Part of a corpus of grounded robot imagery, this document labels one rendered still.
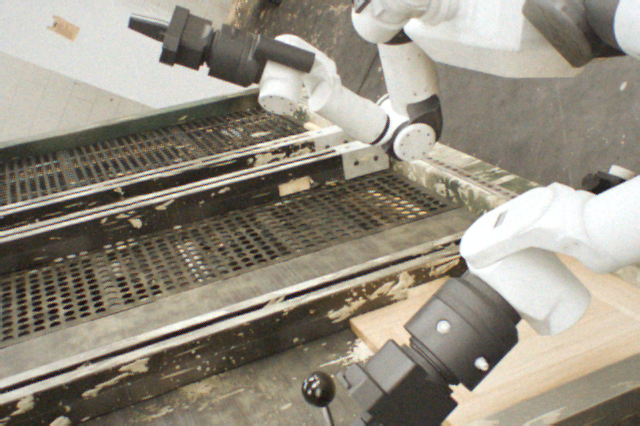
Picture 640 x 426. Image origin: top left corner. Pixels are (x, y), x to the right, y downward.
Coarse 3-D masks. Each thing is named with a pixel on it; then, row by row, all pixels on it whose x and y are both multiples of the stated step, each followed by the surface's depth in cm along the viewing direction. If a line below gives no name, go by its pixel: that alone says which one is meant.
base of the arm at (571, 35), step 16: (528, 0) 74; (544, 0) 70; (560, 0) 69; (528, 16) 78; (544, 16) 73; (560, 16) 69; (576, 16) 69; (544, 32) 78; (560, 32) 72; (576, 32) 69; (592, 32) 69; (560, 48) 77; (576, 48) 72; (592, 48) 70; (576, 64) 77
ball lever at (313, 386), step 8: (312, 376) 73; (320, 376) 73; (328, 376) 74; (304, 384) 73; (312, 384) 73; (320, 384) 73; (328, 384) 73; (304, 392) 73; (312, 392) 72; (320, 392) 72; (328, 392) 73; (336, 392) 74; (304, 400) 74; (312, 400) 73; (320, 400) 72; (328, 400) 73; (320, 408) 74; (328, 408) 74; (328, 416) 73; (328, 424) 73
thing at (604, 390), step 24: (624, 360) 88; (576, 384) 85; (600, 384) 84; (624, 384) 84; (504, 408) 83; (528, 408) 82; (552, 408) 82; (576, 408) 81; (600, 408) 82; (624, 408) 84
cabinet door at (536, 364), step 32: (608, 288) 108; (352, 320) 108; (384, 320) 107; (608, 320) 100; (512, 352) 96; (544, 352) 95; (576, 352) 95; (608, 352) 93; (480, 384) 91; (512, 384) 90; (544, 384) 89; (448, 416) 85; (480, 416) 85
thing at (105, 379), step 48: (288, 288) 109; (336, 288) 107; (384, 288) 110; (144, 336) 101; (192, 336) 100; (240, 336) 102; (288, 336) 105; (0, 384) 95; (48, 384) 93; (96, 384) 95; (144, 384) 98
